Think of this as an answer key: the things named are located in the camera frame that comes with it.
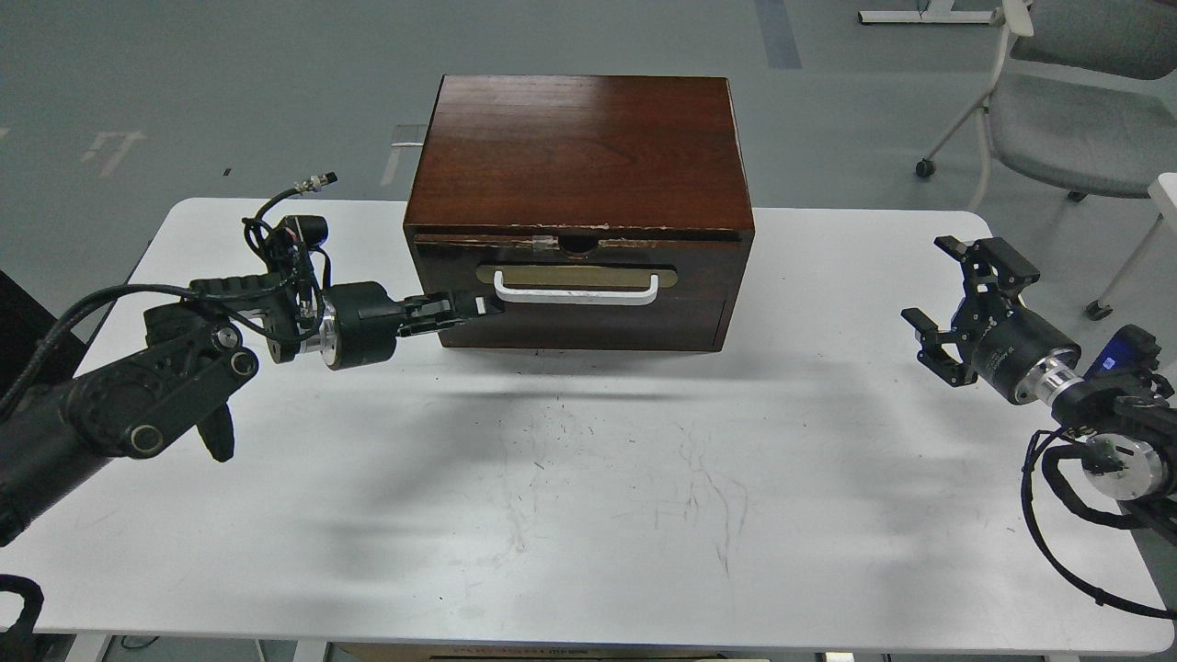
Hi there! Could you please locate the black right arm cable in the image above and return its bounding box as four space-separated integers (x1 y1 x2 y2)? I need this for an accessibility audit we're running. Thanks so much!
1020 428 1177 622

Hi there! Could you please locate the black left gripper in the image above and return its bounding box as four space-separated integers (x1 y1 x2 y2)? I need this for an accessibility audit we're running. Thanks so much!
320 282 505 371

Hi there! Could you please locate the wooden drawer with dark front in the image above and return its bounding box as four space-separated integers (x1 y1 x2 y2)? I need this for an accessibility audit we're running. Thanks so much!
408 234 751 352

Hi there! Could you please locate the dark wooden cabinet box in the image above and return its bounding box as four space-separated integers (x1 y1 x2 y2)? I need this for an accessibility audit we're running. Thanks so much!
403 74 757 355

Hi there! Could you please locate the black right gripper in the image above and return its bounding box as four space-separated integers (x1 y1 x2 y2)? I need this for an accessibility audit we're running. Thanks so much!
900 236 1080 405

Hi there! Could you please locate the grey office chair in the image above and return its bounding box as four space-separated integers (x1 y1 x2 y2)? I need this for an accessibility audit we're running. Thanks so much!
955 1 1176 207

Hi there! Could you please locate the white drawer handle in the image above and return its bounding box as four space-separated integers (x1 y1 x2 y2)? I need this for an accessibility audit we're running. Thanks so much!
492 269 660 306

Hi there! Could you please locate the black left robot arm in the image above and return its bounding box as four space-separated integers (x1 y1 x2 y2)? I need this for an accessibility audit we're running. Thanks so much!
4 172 504 544

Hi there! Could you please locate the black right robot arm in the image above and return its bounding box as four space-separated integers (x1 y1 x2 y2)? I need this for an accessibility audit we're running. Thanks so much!
902 236 1173 542

